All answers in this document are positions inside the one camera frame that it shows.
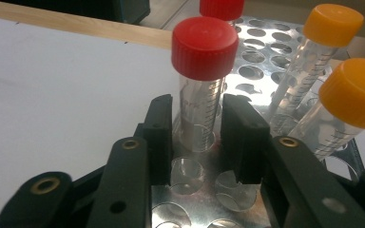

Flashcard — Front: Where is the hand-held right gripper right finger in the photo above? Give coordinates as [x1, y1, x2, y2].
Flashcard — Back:
[221, 93, 271, 185]

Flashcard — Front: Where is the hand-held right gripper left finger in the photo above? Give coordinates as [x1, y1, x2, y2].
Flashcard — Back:
[133, 93, 174, 186]

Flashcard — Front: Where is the perforated metal tube rack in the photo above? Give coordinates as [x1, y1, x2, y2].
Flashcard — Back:
[150, 15, 365, 228]

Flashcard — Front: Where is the red-capped clear tube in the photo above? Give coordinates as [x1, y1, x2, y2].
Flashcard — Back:
[199, 0, 245, 28]
[170, 16, 240, 153]

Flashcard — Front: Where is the orange-capped clear tube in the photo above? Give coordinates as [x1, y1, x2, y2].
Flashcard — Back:
[288, 57, 365, 161]
[267, 3, 365, 123]

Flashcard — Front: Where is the black cabinet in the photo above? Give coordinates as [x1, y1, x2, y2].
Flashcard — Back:
[0, 0, 151, 26]

